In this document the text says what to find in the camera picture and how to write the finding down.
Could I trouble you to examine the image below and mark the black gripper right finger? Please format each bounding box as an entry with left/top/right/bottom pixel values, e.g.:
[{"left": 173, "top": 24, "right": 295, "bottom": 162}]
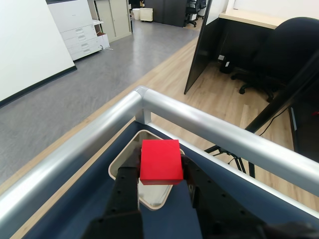
[{"left": 179, "top": 153, "right": 319, "bottom": 239}]

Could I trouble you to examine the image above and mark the dark blue-grey table mat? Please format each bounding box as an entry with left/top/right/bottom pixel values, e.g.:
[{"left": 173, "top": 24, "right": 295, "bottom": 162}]
[{"left": 21, "top": 118, "right": 319, "bottom": 239}]

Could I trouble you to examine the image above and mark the red cube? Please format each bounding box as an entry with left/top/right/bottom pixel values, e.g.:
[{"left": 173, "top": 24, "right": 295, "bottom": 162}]
[{"left": 139, "top": 139, "right": 184, "bottom": 186}]

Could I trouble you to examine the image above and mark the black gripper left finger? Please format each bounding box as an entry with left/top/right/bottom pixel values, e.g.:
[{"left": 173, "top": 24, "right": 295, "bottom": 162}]
[{"left": 83, "top": 146, "right": 144, "bottom": 239}]

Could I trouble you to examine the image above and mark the silver metal table frame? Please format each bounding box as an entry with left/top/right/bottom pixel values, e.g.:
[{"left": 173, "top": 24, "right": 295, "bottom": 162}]
[{"left": 0, "top": 86, "right": 319, "bottom": 239}]

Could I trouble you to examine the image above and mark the black desk with partition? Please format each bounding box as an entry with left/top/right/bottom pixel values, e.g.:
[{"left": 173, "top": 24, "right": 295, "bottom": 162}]
[{"left": 183, "top": 0, "right": 281, "bottom": 95}]

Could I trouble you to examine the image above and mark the white drawer pedestal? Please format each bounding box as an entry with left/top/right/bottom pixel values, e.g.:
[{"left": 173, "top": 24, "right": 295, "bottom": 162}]
[{"left": 139, "top": 7, "right": 154, "bottom": 23}]

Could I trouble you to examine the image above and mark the black storage cabinet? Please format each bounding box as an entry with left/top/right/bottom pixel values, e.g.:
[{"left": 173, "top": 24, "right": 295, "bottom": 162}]
[{"left": 144, "top": 0, "right": 188, "bottom": 27}]

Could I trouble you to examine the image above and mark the beige metal cabinet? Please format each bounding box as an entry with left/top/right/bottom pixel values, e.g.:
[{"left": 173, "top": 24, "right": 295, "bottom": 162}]
[{"left": 94, "top": 0, "right": 133, "bottom": 43}]

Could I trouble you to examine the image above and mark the black office chair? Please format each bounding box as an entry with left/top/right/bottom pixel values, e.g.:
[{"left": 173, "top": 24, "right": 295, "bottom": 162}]
[{"left": 231, "top": 16, "right": 319, "bottom": 103}]

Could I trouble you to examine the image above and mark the beige metal box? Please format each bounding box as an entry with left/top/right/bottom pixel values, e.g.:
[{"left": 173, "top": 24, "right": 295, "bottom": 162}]
[{"left": 108, "top": 129, "right": 185, "bottom": 211}]

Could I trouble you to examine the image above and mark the white office printer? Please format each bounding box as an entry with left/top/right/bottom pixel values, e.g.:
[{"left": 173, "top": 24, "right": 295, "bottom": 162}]
[{"left": 46, "top": 0, "right": 110, "bottom": 62}]

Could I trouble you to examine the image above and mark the black tripod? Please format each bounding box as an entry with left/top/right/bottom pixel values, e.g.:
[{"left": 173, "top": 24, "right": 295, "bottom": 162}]
[{"left": 204, "top": 145, "right": 256, "bottom": 179}]

